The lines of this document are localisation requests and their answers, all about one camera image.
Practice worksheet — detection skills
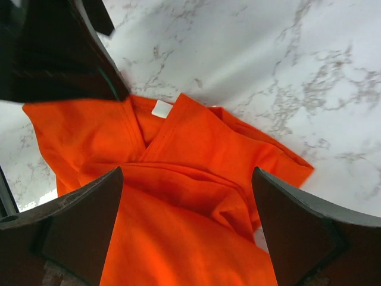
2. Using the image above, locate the orange t shirt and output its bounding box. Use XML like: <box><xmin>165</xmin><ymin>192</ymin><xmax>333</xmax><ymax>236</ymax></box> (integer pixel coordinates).
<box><xmin>23</xmin><ymin>94</ymin><xmax>314</xmax><ymax>285</ymax></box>

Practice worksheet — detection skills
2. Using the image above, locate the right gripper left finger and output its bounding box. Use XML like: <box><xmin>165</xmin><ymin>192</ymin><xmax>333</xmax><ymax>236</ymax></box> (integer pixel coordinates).
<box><xmin>1</xmin><ymin>168</ymin><xmax>123</xmax><ymax>285</ymax></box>

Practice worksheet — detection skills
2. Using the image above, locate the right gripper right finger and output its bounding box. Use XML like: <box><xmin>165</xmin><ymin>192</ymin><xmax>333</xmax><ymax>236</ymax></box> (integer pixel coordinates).
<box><xmin>252</xmin><ymin>167</ymin><xmax>380</xmax><ymax>286</ymax></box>

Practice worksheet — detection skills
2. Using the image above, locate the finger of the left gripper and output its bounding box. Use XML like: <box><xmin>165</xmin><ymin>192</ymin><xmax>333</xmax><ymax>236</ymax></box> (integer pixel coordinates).
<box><xmin>1</xmin><ymin>0</ymin><xmax>131</xmax><ymax>103</ymax></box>

